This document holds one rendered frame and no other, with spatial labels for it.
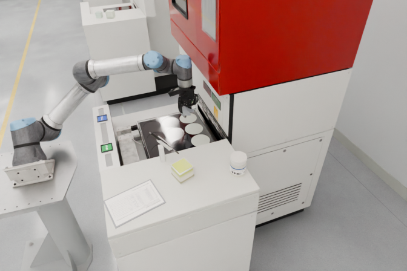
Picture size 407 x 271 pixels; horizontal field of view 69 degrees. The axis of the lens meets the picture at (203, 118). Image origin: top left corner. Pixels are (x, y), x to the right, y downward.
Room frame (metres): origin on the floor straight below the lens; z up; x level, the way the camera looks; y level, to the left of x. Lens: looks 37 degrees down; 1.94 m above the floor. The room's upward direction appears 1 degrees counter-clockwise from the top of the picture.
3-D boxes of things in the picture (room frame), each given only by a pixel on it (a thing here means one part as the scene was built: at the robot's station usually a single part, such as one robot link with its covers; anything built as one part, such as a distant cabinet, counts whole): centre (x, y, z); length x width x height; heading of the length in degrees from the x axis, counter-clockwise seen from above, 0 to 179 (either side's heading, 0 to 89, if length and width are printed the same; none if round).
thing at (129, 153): (1.16, 0.40, 0.87); 0.36 x 0.08 x 0.03; 19
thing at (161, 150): (1.00, 0.18, 1.03); 0.06 x 0.04 x 0.13; 109
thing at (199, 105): (1.35, -0.04, 0.89); 0.44 x 0.02 x 0.10; 19
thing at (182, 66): (1.32, 0.09, 1.27); 0.09 x 0.08 x 0.11; 75
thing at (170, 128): (1.26, 0.16, 0.90); 0.34 x 0.34 x 0.01; 19
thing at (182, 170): (0.89, 0.10, 1.00); 0.07 x 0.07 x 0.07; 37
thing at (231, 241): (1.15, 0.23, 0.41); 0.97 x 0.64 x 0.82; 19
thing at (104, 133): (1.21, 0.52, 0.89); 0.55 x 0.09 x 0.14; 19
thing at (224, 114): (1.52, 0.01, 1.02); 0.82 x 0.03 x 0.40; 19
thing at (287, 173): (1.63, -0.31, 0.41); 0.82 x 0.71 x 0.82; 19
